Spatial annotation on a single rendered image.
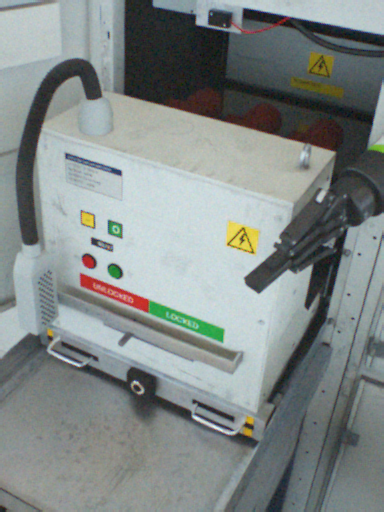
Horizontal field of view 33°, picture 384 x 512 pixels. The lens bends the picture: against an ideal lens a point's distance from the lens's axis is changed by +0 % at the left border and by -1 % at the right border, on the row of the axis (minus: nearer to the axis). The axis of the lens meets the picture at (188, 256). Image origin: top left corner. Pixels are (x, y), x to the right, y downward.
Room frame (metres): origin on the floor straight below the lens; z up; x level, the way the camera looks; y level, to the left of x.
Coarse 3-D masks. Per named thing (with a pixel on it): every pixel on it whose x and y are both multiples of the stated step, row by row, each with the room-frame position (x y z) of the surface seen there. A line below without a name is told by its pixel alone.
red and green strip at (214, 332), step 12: (84, 276) 1.01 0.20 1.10; (96, 288) 1.00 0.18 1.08; (108, 288) 0.99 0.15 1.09; (120, 300) 0.98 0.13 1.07; (132, 300) 0.96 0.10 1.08; (144, 300) 0.95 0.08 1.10; (144, 312) 0.95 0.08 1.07; (156, 312) 0.94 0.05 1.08; (168, 312) 0.93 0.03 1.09; (180, 312) 0.92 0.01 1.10; (180, 324) 0.92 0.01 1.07; (192, 324) 0.91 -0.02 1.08; (204, 324) 0.90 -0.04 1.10; (216, 336) 0.89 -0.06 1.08
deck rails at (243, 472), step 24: (24, 336) 1.02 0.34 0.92; (0, 360) 0.95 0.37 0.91; (24, 360) 1.01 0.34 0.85; (312, 360) 1.08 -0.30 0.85; (0, 384) 0.94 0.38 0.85; (288, 384) 1.00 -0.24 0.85; (264, 432) 0.81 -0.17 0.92; (240, 456) 0.80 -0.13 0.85; (240, 480) 0.70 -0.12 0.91; (216, 504) 0.69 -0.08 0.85
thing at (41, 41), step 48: (0, 0) 1.23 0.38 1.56; (48, 0) 1.33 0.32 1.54; (96, 0) 1.39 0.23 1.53; (0, 48) 1.23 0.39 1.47; (48, 48) 1.30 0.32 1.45; (96, 48) 1.39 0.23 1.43; (0, 96) 1.25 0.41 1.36; (0, 144) 1.24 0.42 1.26; (0, 192) 1.23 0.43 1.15; (0, 240) 1.22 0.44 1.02; (0, 288) 1.21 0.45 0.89
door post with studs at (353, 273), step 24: (360, 240) 1.13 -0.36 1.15; (360, 264) 1.12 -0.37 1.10; (336, 288) 1.14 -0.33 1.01; (360, 288) 1.12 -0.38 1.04; (336, 312) 1.14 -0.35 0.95; (336, 336) 1.13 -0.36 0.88; (336, 360) 1.12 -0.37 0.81; (336, 384) 1.11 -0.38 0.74; (312, 432) 1.13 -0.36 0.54; (312, 456) 1.12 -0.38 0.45
